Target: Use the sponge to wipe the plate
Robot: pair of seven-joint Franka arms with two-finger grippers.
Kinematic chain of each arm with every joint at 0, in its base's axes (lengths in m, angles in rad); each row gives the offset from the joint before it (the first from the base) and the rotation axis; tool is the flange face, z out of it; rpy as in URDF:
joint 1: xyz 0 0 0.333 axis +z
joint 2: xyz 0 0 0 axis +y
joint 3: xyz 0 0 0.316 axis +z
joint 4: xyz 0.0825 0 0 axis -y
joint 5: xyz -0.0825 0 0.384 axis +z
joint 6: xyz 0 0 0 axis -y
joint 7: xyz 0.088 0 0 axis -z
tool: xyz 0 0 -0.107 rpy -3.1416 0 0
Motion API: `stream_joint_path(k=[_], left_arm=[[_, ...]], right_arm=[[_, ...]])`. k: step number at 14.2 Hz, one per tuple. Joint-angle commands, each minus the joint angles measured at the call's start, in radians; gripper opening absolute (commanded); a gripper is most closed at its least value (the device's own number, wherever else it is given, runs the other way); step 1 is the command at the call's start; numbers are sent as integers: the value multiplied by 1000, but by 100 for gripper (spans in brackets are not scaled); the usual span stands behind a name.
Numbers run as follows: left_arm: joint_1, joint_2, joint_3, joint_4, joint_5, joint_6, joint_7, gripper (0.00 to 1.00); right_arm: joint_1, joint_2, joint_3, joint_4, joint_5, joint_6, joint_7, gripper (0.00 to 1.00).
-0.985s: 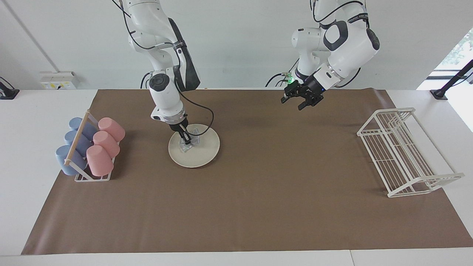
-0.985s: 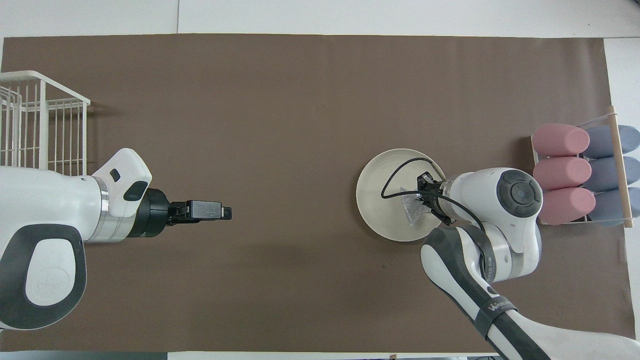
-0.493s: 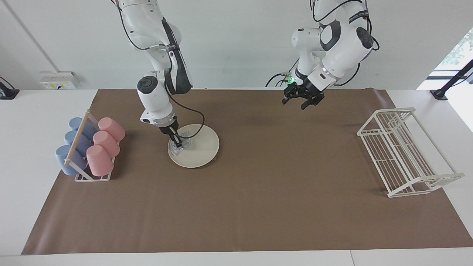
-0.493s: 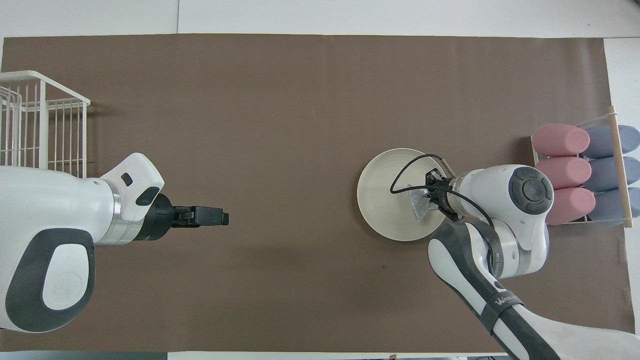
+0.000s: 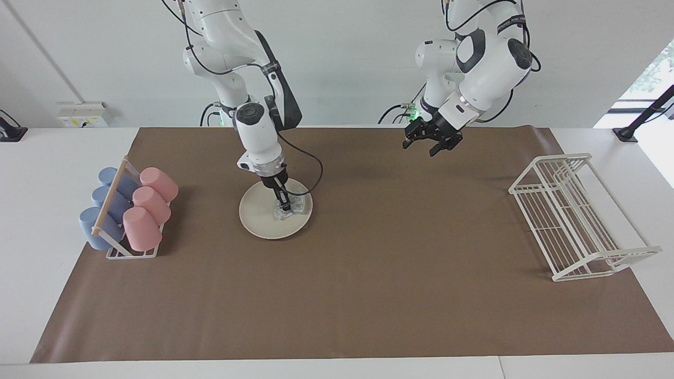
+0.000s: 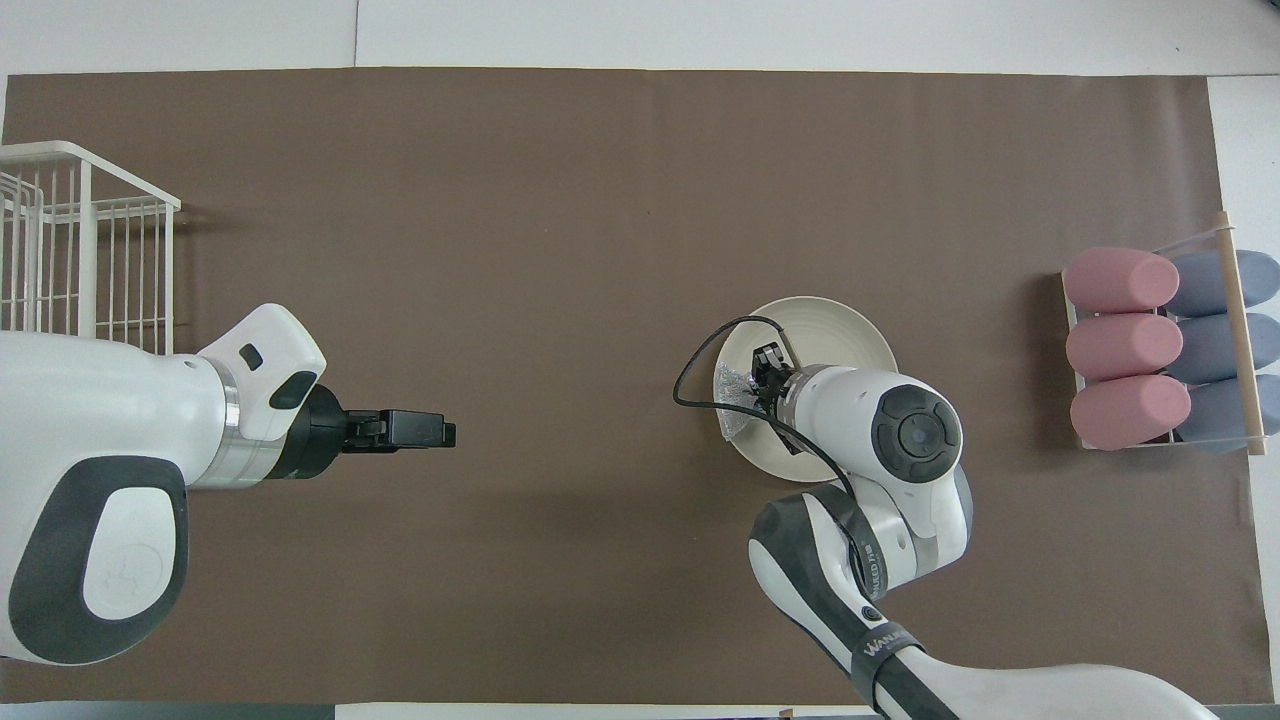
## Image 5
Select white cup rack wooden rod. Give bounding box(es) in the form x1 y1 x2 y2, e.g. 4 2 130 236
92 155 165 260

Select cream round plate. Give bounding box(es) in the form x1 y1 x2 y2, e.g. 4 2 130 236
239 179 314 241

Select blue plastic cup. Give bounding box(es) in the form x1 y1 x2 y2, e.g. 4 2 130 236
92 185 132 222
98 167 141 201
79 206 125 251

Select white wire dish rack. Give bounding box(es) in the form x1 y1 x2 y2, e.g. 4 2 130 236
508 153 663 282

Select crinkled clear plastic wrapper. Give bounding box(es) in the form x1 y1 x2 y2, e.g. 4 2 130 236
273 182 309 221

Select black table clamp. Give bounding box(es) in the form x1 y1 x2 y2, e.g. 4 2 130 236
0 109 28 143

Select brown paper table mat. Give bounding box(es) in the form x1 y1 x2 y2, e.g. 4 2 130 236
30 125 674 364

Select black base cable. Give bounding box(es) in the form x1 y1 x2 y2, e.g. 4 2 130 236
199 102 223 127
378 83 427 125

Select pink plastic cup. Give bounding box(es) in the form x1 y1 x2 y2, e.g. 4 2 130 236
132 186 172 225
123 206 163 252
140 167 179 203

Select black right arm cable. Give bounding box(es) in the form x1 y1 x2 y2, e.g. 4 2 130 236
276 131 324 197

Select white wall socket box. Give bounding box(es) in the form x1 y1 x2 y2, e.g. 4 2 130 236
56 101 112 128

